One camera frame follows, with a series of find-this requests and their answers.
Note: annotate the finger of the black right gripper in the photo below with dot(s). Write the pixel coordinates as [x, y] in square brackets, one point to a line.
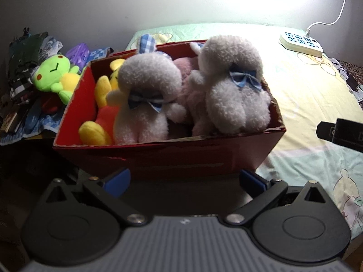
[343, 132]

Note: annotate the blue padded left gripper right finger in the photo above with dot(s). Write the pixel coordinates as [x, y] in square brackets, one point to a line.
[253, 184]

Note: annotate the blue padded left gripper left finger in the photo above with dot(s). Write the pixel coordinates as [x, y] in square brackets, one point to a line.
[117, 183]

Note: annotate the yellow tiger plush red shirt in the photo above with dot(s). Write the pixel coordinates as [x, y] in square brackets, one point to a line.
[100, 131]

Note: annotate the mauve teddy bear plush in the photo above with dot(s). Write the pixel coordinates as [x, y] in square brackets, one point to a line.
[192, 100]

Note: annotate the white fluffy plush dark bow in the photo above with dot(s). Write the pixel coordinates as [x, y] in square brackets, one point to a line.
[148, 87]

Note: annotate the pink fluffy plush blue bow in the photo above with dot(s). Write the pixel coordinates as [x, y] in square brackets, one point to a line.
[230, 74]

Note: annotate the white bunny plush plaid ears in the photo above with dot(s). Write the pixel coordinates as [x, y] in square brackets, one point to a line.
[146, 43]

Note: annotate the red cardboard box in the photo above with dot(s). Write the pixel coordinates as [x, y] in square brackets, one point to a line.
[182, 155]

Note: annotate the pastel baby print bed sheet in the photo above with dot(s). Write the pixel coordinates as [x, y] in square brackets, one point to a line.
[308, 90]

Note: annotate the white power strip blue sockets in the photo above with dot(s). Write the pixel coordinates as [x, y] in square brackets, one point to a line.
[297, 41]

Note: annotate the green frog plush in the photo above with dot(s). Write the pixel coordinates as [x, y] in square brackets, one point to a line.
[57, 75]

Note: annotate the purple plastic pack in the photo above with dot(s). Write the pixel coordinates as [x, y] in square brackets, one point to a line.
[78, 55]

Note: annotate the black charger with cable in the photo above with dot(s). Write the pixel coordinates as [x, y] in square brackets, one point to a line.
[352, 83]

